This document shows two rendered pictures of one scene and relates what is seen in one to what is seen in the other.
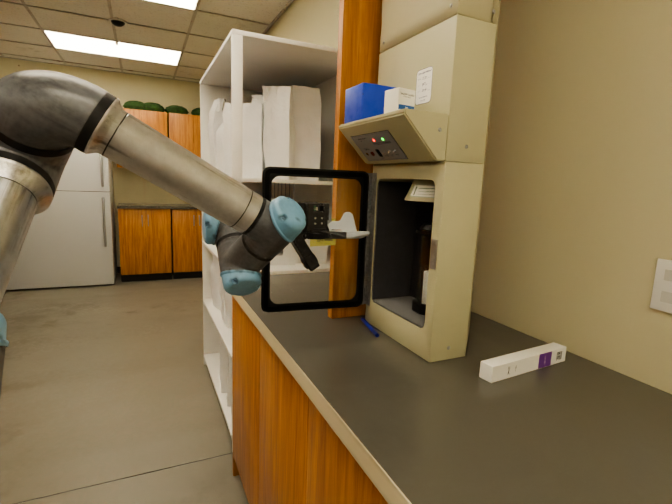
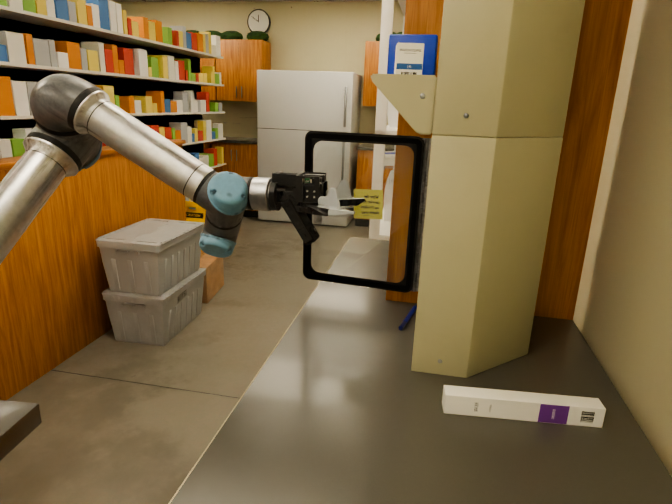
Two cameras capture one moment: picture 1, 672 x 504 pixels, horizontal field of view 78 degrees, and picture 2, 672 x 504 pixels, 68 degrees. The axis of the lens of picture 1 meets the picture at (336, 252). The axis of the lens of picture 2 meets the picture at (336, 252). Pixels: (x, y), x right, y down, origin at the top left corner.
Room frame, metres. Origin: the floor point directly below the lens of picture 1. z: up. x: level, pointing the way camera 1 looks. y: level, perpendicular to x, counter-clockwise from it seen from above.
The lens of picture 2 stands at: (0.11, -0.63, 1.46)
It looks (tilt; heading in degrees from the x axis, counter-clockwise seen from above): 17 degrees down; 36
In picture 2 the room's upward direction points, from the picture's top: 2 degrees clockwise
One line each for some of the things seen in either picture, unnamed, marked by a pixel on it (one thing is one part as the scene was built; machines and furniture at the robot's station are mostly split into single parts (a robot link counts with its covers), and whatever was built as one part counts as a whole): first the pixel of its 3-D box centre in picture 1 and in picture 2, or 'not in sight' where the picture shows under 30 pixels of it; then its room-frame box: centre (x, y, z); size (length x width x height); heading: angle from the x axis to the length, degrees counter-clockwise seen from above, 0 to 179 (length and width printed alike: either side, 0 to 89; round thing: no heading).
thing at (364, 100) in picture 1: (369, 106); (412, 59); (1.14, -0.07, 1.56); 0.10 x 0.10 x 0.09; 25
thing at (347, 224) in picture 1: (348, 225); (334, 201); (0.93, -0.03, 1.26); 0.09 x 0.03 x 0.06; 79
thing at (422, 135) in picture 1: (386, 141); (406, 104); (1.05, -0.11, 1.46); 0.32 x 0.11 x 0.10; 25
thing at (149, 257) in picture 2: not in sight; (155, 254); (1.87, 2.05, 0.49); 0.60 x 0.42 x 0.33; 25
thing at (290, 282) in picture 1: (315, 241); (359, 212); (1.16, 0.06, 1.19); 0.30 x 0.01 x 0.40; 109
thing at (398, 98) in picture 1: (399, 104); (408, 61); (1.01, -0.13, 1.54); 0.05 x 0.05 x 0.06; 33
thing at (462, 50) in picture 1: (441, 197); (490, 175); (1.13, -0.28, 1.33); 0.32 x 0.25 x 0.77; 25
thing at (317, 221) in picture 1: (301, 221); (299, 192); (0.94, 0.08, 1.26); 0.12 x 0.08 x 0.09; 115
